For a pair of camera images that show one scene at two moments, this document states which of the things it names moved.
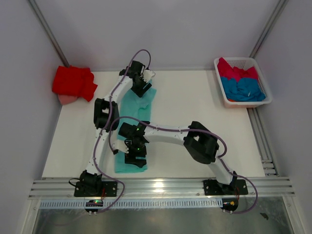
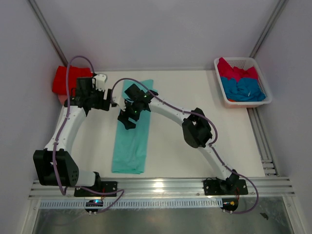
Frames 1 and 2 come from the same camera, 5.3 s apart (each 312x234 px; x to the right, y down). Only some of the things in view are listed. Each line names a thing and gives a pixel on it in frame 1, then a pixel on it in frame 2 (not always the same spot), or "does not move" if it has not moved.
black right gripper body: x=135 y=150 to x=132 y=110
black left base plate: x=95 y=188 does not move
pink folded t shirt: x=65 y=99 does not move
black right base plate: x=212 y=187 does not move
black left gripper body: x=138 y=88 to x=98 y=101
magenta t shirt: x=226 y=70 does not move
